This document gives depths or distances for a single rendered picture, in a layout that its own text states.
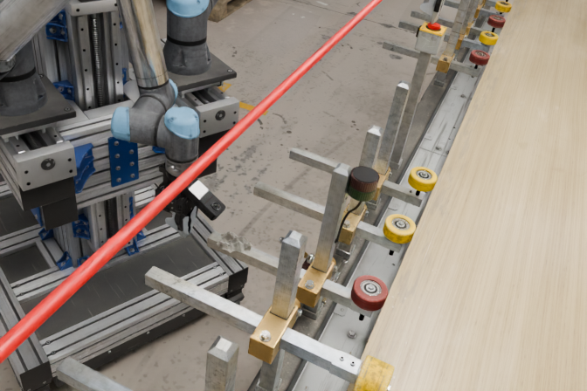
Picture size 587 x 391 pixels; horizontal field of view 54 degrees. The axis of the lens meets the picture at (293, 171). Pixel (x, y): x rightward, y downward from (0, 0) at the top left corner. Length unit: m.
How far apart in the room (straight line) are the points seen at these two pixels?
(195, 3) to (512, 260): 1.07
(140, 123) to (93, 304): 1.00
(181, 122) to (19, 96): 0.46
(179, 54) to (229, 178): 1.39
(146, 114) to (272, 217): 1.58
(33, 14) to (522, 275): 1.23
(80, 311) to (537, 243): 1.48
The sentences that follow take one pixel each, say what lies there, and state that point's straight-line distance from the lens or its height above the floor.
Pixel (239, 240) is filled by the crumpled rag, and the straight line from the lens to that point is 1.44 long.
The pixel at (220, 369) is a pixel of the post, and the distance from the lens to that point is 0.89.
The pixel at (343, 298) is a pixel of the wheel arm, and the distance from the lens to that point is 1.37.
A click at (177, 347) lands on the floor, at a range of 2.30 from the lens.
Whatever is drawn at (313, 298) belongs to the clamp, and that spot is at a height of 0.85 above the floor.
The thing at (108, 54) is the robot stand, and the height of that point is 1.09.
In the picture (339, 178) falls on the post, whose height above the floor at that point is 1.15.
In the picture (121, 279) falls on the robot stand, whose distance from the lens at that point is 2.24.
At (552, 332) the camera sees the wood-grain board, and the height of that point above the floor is 0.90.
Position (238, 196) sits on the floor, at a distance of 2.92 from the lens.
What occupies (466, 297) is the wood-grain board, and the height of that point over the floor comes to 0.90.
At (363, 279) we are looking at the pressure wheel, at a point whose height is 0.91.
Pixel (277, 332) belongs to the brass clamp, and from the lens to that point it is 1.13.
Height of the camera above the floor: 1.87
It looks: 37 degrees down
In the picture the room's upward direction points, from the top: 9 degrees clockwise
